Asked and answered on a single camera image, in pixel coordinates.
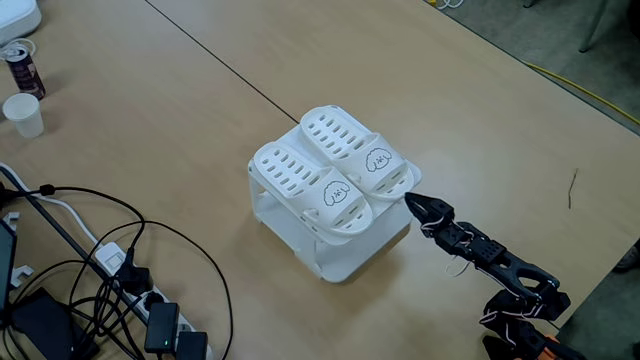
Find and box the white slipper with dog print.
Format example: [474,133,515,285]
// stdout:
[298,105,416,201]
[252,141,375,236]

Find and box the white two-tier shoe rack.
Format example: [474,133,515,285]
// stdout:
[247,104,423,285]

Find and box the person's shoe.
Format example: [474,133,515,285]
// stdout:
[613,242,640,275]

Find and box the grey chair leg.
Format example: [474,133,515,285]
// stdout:
[578,0,611,54]

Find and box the black power adapter green light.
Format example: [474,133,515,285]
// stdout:
[143,301,180,355]

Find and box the black plug charger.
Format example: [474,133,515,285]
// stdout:
[113,249,154,296]

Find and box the white power strip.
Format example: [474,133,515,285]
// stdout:
[93,241,214,360]

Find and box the black flat power brick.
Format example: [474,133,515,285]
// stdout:
[9,287,101,360]

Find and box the white paper cup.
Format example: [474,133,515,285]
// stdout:
[2,92,45,140]

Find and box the dark laptop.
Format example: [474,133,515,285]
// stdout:
[0,219,19,314]

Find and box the purple drink can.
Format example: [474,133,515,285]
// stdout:
[4,44,47,101]

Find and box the white box device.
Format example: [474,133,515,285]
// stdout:
[0,0,43,46]

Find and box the yellow floor cable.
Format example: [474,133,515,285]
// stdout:
[522,60,640,127]

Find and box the black looping cable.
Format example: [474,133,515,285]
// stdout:
[67,219,235,360]

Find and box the white power strip cable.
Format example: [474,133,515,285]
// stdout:
[0,162,101,246]

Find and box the black cable with ferrite bead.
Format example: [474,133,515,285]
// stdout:
[0,183,147,251]

